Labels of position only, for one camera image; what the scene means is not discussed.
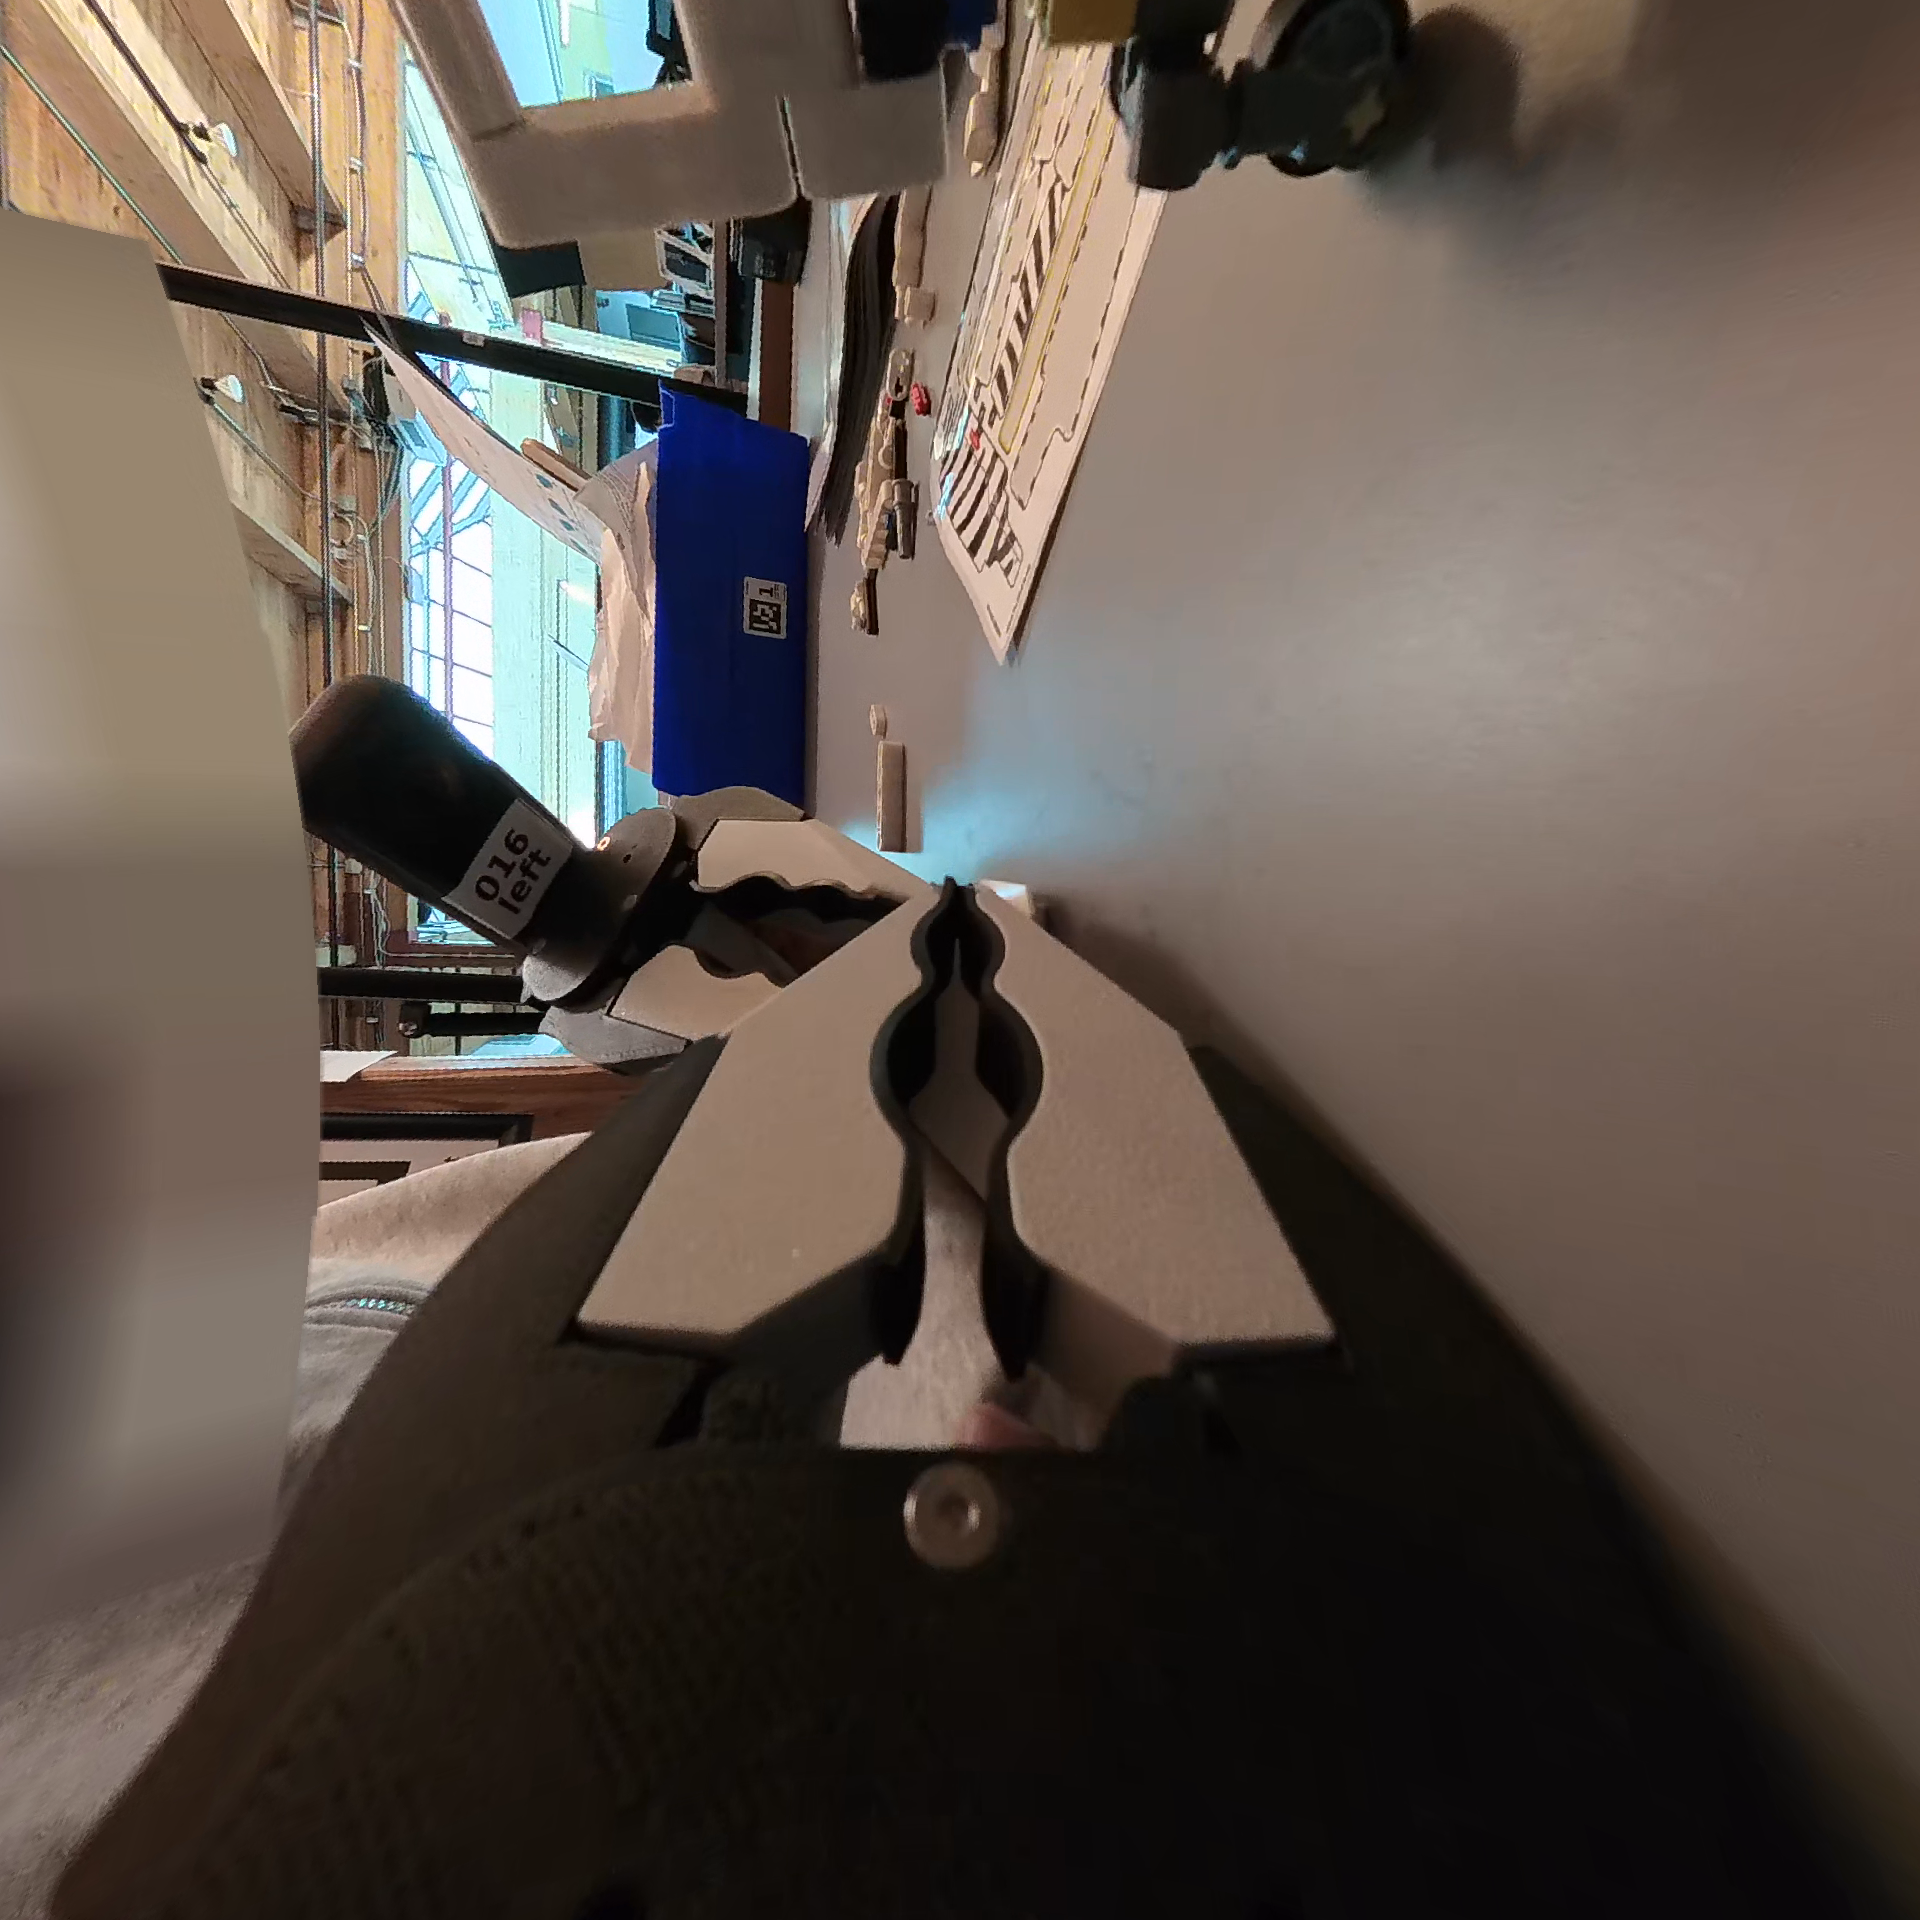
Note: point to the pile of lego pieces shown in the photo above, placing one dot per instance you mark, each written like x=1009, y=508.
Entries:
x=897, y=494

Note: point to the blue plastic bin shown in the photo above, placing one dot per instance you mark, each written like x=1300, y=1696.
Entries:
x=730, y=602

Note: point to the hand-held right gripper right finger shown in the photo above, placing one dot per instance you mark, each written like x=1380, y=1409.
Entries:
x=1169, y=1188

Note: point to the zebra striped sticker sheet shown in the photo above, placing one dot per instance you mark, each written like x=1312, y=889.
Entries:
x=1047, y=377

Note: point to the cardboard display board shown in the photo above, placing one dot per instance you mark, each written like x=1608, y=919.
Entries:
x=478, y=445

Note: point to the zebra striped sticker strip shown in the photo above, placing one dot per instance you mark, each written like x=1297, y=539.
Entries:
x=961, y=1119

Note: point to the lego airplane model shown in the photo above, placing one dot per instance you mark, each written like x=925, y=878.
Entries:
x=602, y=162

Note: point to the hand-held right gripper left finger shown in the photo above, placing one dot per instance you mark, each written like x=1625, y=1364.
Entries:
x=753, y=1188

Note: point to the black floor lamp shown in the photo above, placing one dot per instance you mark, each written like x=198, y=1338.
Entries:
x=452, y=337

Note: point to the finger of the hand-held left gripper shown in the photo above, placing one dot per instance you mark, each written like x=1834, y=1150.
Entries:
x=794, y=856
x=689, y=1006

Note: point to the lego instruction booklet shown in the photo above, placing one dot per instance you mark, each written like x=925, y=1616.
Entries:
x=853, y=346

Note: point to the straight white lego beam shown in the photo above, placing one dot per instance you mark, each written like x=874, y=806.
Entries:
x=889, y=794

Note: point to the wooden post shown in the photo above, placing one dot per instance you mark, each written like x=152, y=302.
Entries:
x=478, y=1094

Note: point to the person's grey hoodie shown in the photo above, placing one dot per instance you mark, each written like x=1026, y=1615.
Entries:
x=406, y=1245

